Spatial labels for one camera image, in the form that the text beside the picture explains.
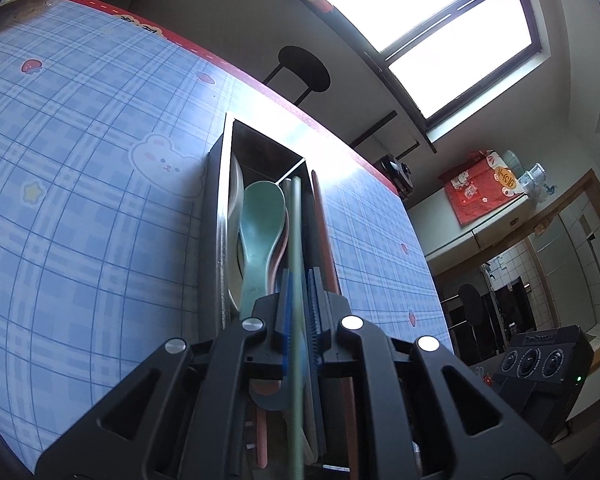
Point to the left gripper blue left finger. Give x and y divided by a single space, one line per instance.
285 318

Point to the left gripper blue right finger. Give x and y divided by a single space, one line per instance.
313 287

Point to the teal plastic spoon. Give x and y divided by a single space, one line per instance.
262 222

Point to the pink plastic spoon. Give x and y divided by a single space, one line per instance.
261 448

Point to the cream white plastic spoon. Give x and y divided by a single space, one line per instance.
235 200

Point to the pink chopstick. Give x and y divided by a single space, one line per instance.
331 284

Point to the blue plastic spoon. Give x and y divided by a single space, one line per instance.
271 395

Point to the stainless steel utensil tray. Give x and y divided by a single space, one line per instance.
221 439

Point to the white refrigerator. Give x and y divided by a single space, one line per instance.
445 243

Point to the black electric pressure cooker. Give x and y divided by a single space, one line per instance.
398 174

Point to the black metal rack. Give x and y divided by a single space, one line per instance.
393 134

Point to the red cloth on refrigerator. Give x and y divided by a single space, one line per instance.
480 186

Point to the black round stool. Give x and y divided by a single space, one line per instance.
304 65

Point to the blue plaid table mat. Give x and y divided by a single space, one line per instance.
105 129

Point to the window with dark frame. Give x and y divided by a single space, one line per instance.
441 60

